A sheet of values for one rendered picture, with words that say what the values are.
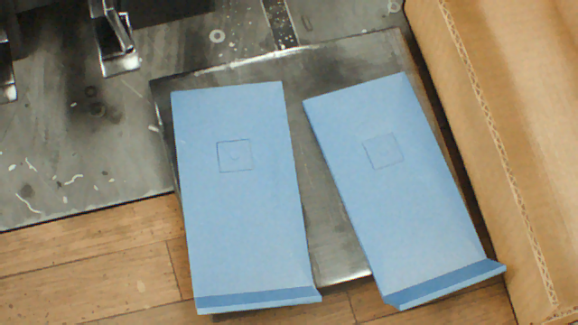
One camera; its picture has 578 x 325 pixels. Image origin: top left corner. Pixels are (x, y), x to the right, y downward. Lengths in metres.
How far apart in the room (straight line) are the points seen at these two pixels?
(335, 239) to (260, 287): 0.06
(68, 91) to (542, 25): 0.33
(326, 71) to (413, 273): 0.15
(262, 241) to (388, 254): 0.08
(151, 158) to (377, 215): 0.15
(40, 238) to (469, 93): 0.28
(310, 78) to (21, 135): 0.19
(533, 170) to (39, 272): 0.33
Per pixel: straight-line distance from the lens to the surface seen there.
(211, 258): 0.68
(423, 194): 0.71
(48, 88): 0.77
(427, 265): 0.70
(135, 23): 0.77
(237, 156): 0.71
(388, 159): 0.72
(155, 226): 0.72
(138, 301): 0.70
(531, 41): 0.81
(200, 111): 0.72
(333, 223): 0.70
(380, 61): 0.75
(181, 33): 0.78
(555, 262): 0.74
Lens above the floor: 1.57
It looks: 65 degrees down
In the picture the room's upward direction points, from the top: 9 degrees clockwise
